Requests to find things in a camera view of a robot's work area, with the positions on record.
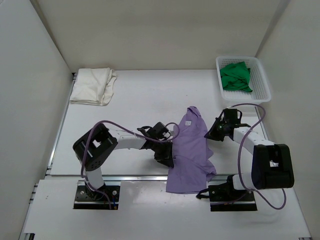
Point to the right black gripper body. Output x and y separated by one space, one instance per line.
215 131

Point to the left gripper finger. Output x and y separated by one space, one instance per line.
164 159
164 150

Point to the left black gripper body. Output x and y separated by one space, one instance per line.
164 155

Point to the purple t-shirt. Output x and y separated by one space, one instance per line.
192 167

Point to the cream white t-shirt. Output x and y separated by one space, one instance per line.
93 86

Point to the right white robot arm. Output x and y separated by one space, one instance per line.
271 165

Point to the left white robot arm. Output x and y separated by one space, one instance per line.
94 147

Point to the white plastic basket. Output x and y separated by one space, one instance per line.
258 81

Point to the green t-shirt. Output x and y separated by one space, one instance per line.
236 77

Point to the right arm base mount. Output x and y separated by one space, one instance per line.
224 198

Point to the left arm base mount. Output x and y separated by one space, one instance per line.
86 199

